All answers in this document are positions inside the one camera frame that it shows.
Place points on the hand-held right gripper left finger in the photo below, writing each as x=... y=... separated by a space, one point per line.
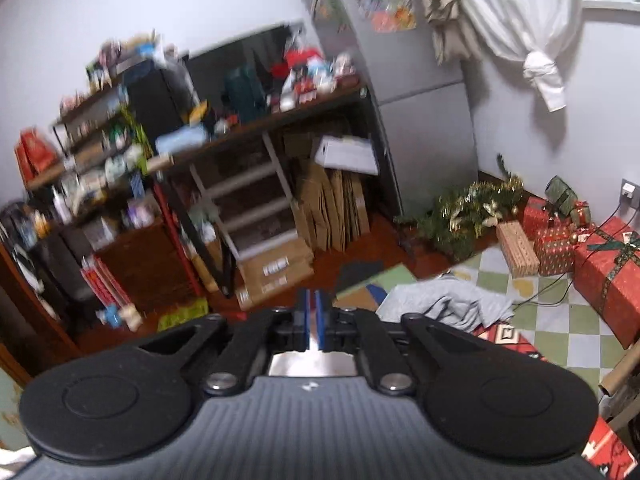
x=303 y=322

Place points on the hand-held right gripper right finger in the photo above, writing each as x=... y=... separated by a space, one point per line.
x=320 y=322

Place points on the coloured paper sheets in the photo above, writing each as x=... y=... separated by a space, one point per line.
x=370 y=280

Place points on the green plastic stool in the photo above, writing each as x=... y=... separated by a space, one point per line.
x=182 y=316

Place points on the stack of flattened cardboard boxes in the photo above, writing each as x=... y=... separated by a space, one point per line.
x=325 y=200

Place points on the white drawer unit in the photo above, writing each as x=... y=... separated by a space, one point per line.
x=250 y=205

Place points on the grey garment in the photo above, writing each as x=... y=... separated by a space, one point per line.
x=450 y=302

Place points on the wooden drawer cabinet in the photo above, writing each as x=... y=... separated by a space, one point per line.
x=145 y=265

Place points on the white cardboard box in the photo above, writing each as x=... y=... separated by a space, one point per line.
x=345 y=155

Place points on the white pet bowl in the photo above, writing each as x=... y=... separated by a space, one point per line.
x=131 y=316

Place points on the christmas garland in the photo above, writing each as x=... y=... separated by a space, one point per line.
x=465 y=215

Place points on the red patterned blanket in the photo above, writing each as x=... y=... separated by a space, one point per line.
x=510 y=342

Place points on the blue pet bowl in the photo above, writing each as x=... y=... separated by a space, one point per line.
x=110 y=316

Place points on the tall red box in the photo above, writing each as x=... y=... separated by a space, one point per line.
x=95 y=280
x=112 y=277

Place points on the brown patterned gift box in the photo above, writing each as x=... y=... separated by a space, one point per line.
x=517 y=250

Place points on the grey refrigerator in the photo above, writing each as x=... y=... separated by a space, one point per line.
x=420 y=130

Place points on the green checkered mat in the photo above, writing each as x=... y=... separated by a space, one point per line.
x=555 y=325

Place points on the small red gift box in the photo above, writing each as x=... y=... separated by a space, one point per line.
x=552 y=252

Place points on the black monitor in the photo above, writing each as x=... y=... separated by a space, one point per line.
x=235 y=60

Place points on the green gift box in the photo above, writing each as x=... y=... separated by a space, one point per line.
x=562 y=195

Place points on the cluttered shelf rack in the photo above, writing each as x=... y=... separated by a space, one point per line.
x=95 y=135

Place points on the large red gift box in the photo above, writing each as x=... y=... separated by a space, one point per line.
x=612 y=280

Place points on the cardboard tube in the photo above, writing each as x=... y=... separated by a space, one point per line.
x=620 y=375

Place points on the beige cloth bag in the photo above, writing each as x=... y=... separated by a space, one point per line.
x=447 y=15

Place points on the white curtain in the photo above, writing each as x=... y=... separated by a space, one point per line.
x=520 y=10

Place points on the wall socket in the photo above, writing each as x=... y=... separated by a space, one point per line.
x=630 y=195

